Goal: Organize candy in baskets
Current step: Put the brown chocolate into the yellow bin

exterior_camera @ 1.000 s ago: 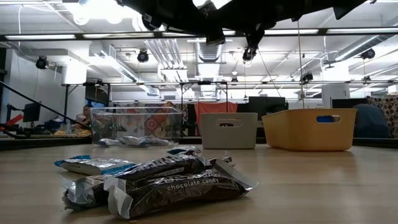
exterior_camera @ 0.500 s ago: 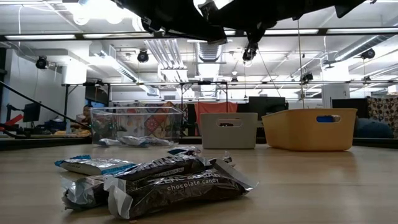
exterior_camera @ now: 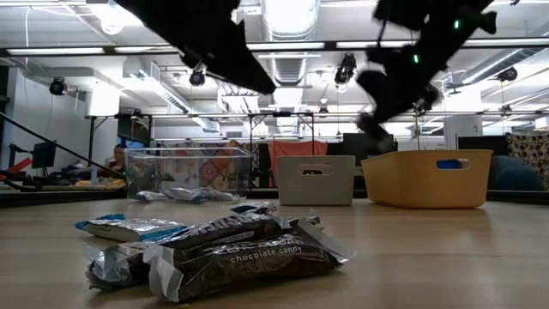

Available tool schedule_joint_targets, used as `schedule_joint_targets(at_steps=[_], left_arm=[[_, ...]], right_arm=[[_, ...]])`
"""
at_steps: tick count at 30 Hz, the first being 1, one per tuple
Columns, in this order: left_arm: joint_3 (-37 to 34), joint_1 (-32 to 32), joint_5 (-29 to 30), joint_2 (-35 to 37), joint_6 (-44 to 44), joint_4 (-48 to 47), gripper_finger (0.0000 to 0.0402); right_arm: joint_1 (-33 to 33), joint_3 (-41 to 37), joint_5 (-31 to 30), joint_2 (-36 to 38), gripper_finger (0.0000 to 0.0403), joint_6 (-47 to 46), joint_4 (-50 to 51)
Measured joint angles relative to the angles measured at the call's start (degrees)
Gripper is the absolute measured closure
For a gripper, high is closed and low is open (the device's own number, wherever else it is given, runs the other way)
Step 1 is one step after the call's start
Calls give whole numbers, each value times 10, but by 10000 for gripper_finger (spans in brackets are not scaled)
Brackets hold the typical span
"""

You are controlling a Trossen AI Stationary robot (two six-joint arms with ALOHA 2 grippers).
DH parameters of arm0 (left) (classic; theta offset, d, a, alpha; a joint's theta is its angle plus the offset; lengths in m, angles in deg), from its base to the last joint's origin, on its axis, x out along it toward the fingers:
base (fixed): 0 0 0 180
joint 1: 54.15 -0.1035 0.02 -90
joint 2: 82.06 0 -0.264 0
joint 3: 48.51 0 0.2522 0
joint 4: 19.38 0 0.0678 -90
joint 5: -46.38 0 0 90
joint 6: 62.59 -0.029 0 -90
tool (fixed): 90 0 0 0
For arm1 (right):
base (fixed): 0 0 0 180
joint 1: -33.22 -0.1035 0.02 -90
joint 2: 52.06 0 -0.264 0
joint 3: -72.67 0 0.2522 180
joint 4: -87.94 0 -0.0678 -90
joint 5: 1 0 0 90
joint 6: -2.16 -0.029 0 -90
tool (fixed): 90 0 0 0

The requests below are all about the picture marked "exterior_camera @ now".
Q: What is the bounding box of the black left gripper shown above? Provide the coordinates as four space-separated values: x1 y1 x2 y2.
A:
115 0 277 95

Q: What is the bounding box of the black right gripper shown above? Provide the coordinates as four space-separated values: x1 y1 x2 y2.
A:
355 38 454 142

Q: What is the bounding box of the blue white Hershey's bar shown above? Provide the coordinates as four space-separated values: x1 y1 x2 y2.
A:
162 187 207 203
136 190 168 203
201 189 241 203
75 213 189 243
230 201 279 216

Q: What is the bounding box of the thin metal pole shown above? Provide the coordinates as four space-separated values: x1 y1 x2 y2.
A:
413 102 420 151

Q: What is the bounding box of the white ceiling light strip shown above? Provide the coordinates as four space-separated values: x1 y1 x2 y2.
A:
6 46 106 56
462 38 549 47
246 41 326 51
336 40 413 49
113 45 179 54

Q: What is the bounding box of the orange cloth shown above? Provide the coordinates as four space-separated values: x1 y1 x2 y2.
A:
268 140 329 189

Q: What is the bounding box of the grey plastic basket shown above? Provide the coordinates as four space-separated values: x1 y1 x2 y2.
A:
275 154 357 207

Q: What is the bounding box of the yellow plastic basket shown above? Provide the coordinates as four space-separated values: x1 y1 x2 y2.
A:
360 148 494 210

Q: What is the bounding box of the white pillar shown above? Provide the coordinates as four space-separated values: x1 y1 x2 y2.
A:
443 114 485 150

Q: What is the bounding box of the colourful patchwork quilt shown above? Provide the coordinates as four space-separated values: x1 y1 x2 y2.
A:
158 139 258 190

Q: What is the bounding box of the clear plastic bin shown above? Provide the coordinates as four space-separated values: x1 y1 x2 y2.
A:
124 147 254 205

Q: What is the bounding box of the person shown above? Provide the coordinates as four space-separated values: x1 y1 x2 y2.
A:
112 144 129 173
487 154 546 192

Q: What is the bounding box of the brown polka dot cloth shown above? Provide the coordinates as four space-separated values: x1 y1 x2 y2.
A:
505 131 549 192

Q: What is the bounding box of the black diagonal brace bar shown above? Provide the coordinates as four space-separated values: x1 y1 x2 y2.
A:
0 112 126 180

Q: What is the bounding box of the small black monitor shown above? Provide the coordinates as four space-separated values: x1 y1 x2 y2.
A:
30 140 57 170

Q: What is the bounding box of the red bar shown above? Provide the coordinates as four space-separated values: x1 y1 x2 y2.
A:
0 156 33 181

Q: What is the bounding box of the silver round ventilation duct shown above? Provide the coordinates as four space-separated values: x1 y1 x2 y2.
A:
259 0 322 138
461 45 549 86

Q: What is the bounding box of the white rectangular air duct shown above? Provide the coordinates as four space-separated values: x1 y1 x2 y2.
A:
124 59 220 134

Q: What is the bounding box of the black aluminium rig frame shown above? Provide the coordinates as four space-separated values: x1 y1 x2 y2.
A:
0 37 549 209

